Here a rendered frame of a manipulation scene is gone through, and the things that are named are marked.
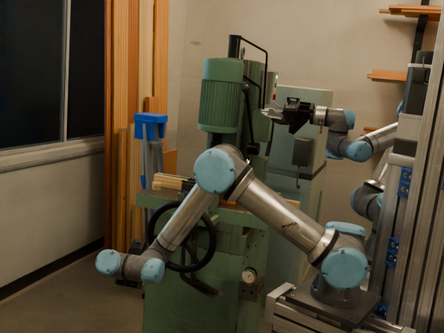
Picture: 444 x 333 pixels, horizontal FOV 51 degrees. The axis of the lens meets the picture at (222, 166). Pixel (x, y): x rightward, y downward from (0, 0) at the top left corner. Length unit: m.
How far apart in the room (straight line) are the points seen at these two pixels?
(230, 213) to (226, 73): 0.58
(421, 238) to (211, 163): 0.67
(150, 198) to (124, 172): 1.34
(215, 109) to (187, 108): 2.65
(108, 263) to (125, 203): 2.04
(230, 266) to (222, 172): 0.85
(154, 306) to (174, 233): 0.79
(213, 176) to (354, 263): 0.42
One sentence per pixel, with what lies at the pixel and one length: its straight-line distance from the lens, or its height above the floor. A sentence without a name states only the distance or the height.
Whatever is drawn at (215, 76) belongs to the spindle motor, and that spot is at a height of 1.43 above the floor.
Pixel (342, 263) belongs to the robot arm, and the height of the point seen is 1.00.
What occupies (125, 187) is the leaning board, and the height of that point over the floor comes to 0.58.
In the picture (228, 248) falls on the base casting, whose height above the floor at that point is 0.73.
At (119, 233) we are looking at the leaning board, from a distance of 3.46.
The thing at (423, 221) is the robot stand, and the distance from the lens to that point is 1.49.
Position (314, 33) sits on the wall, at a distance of 4.27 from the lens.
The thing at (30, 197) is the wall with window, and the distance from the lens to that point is 3.08.
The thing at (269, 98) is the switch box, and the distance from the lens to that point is 2.27.
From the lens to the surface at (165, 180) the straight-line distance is 2.19.
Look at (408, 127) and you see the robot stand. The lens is 1.55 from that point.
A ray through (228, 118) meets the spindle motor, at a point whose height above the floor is 1.26.
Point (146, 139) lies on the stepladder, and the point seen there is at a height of 1.02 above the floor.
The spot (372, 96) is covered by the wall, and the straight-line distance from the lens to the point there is 4.18.
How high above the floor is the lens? 1.44
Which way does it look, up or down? 11 degrees down
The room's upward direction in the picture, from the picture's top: 6 degrees clockwise
